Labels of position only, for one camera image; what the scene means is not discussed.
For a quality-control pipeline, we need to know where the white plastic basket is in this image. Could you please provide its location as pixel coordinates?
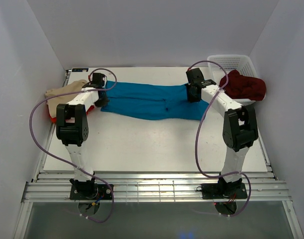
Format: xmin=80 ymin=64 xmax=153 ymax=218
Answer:
xmin=207 ymin=54 xmax=258 ymax=105

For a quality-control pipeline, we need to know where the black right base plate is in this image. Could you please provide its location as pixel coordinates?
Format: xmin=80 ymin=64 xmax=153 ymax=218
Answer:
xmin=196 ymin=183 xmax=248 ymax=199

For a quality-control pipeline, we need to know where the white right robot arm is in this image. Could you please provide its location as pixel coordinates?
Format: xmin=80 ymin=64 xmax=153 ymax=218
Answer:
xmin=185 ymin=68 xmax=258 ymax=199

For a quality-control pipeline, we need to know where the orange folded t shirt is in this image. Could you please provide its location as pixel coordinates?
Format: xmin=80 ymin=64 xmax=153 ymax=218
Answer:
xmin=48 ymin=104 xmax=97 ymax=124

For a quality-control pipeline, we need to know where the blue t shirt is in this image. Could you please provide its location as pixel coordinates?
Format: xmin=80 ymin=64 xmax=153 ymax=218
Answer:
xmin=101 ymin=82 xmax=208 ymax=120

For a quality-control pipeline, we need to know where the aluminium rail frame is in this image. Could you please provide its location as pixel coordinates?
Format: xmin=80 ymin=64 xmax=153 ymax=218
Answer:
xmin=13 ymin=167 xmax=303 ymax=239

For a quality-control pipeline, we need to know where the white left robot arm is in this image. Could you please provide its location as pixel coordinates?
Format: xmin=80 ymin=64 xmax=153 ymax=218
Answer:
xmin=56 ymin=73 xmax=108 ymax=199

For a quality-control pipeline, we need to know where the beige folded t shirt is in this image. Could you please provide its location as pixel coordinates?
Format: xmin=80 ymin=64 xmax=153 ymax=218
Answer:
xmin=44 ymin=79 xmax=89 ymax=118

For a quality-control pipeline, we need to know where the dark red t shirt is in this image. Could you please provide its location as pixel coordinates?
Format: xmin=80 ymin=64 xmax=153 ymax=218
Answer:
xmin=224 ymin=70 xmax=266 ymax=101

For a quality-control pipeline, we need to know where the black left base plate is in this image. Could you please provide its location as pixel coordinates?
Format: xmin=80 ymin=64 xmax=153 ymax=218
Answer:
xmin=69 ymin=184 xmax=112 ymax=201

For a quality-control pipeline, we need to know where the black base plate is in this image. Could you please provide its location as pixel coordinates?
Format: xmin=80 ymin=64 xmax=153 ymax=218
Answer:
xmin=69 ymin=184 xmax=112 ymax=201
xmin=196 ymin=183 xmax=248 ymax=199

